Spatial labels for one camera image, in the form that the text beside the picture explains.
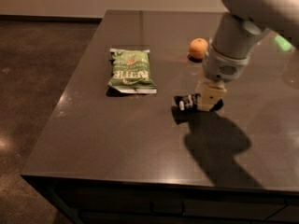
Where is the black rxbar chocolate bar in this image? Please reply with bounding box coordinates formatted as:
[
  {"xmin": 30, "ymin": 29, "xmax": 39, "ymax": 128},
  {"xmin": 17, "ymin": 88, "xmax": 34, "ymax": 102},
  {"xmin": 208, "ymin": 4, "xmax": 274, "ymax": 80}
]
[{"xmin": 173, "ymin": 92, "xmax": 224, "ymax": 113}]

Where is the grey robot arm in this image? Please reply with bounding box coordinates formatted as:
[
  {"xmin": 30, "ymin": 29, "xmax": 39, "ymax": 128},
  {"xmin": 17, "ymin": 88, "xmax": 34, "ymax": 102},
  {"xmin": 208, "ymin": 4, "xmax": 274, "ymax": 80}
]
[{"xmin": 197, "ymin": 0, "xmax": 299, "ymax": 111}]

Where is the green jalapeno chip bag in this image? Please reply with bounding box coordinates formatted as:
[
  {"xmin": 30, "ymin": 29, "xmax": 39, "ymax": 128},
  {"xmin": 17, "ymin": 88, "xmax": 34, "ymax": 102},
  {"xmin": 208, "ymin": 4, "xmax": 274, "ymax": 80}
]
[{"xmin": 107, "ymin": 49, "xmax": 157, "ymax": 94}]

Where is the orange fruit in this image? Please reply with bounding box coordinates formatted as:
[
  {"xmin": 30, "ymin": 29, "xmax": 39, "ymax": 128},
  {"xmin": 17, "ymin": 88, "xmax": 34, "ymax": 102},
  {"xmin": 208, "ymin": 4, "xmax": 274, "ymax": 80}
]
[{"xmin": 189, "ymin": 37, "xmax": 208, "ymax": 60}]

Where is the dark counter drawer front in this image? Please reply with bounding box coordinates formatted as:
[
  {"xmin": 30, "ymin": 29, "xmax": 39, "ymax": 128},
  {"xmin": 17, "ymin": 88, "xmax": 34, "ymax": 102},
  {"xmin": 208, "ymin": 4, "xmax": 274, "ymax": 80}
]
[{"xmin": 54, "ymin": 184, "xmax": 287, "ymax": 224}]

